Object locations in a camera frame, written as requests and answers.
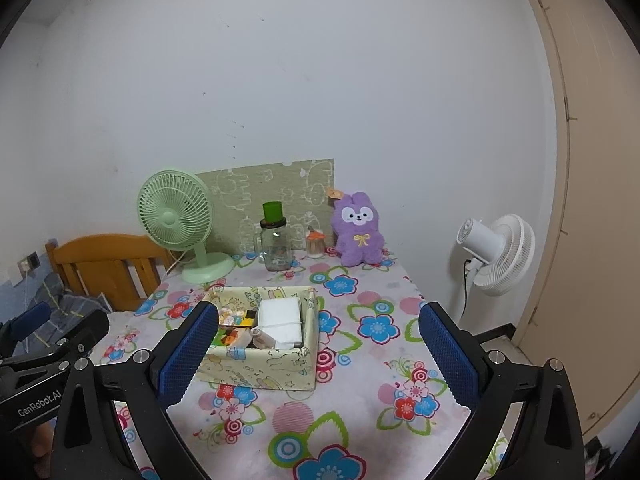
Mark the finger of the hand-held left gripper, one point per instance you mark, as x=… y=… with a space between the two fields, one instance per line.
x=90 y=330
x=30 y=317

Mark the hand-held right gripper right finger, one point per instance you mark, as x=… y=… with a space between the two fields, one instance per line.
x=447 y=355

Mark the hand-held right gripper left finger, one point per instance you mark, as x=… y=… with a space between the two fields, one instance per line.
x=190 y=355

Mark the green packet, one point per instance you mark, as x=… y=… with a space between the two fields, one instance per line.
x=218 y=340

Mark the yellow printed fabric storage box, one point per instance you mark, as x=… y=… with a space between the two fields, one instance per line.
x=260 y=365

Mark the white sock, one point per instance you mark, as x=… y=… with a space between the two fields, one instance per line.
x=260 y=334

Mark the white towel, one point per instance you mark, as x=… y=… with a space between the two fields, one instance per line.
x=280 y=317

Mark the grey plaid pillow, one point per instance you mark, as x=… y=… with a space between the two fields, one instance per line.
x=70 y=305

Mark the floral tablecloth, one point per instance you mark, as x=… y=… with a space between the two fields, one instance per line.
x=375 y=360

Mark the white standing fan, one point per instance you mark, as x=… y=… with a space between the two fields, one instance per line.
x=487 y=245

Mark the glass mug jar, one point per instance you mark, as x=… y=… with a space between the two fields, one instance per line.
x=277 y=252

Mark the green desk fan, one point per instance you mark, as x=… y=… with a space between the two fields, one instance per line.
x=167 y=215

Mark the purple plush bunny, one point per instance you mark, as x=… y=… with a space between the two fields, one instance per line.
x=357 y=240

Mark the cotton swab jar orange lid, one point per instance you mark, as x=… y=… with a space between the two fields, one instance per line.
x=315 y=247

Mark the green plastic cup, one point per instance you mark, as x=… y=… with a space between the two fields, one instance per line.
x=273 y=211

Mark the green printed board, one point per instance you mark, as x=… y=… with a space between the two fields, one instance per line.
x=280 y=185

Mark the black metal frame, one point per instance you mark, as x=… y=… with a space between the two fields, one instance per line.
x=495 y=331

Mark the wall socket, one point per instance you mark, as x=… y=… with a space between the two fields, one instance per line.
x=28 y=262

